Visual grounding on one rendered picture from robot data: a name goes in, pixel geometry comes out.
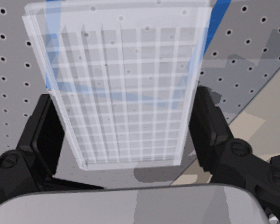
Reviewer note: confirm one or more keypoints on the blue tape outline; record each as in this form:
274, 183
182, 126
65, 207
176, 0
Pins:
216, 17

